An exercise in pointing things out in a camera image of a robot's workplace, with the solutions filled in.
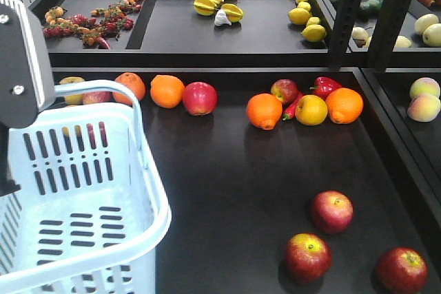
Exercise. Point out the pale peach front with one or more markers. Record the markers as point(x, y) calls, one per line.
point(424, 108)

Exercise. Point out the pink red apple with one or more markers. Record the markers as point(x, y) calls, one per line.
point(331, 212)

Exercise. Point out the black upright post left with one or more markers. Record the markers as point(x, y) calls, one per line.
point(341, 34)

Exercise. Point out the pale peach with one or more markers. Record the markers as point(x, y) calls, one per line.
point(424, 108)
point(424, 85)

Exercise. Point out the orange left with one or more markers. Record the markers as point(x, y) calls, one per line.
point(134, 83)

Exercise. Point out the dark red apple front left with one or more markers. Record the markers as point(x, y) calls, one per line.
point(307, 257)

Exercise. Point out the red yellow apple back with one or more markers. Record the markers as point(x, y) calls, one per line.
point(285, 90)

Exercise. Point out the red chili pepper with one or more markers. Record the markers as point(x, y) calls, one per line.
point(290, 111)

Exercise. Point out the orange with navel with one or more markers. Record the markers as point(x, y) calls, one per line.
point(264, 111)

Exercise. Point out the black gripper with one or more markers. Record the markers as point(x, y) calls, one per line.
point(8, 184)

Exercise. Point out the light blue plastic basket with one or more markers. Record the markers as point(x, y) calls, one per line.
point(90, 208)

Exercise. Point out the pale peach back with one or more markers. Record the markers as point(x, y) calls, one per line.
point(424, 85)

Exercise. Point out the round orange right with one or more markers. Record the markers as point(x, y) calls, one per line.
point(344, 105)

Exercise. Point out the black upright post right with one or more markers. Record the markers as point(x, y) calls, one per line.
point(386, 31)

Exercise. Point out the red bell pepper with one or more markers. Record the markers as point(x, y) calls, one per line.
point(324, 86)

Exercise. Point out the dark red apple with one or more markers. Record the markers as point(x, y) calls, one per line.
point(402, 270)
point(307, 257)

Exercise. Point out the black wooden produce display stand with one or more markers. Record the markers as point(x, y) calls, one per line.
point(238, 193)

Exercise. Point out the black upright post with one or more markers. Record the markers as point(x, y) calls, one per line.
point(341, 34)
point(386, 31)

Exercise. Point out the red apple far left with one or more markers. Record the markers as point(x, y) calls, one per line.
point(199, 98)

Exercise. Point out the white garlic bulb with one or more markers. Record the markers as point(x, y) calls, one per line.
point(221, 19)

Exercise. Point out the pink apple small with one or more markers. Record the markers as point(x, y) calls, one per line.
point(89, 98)

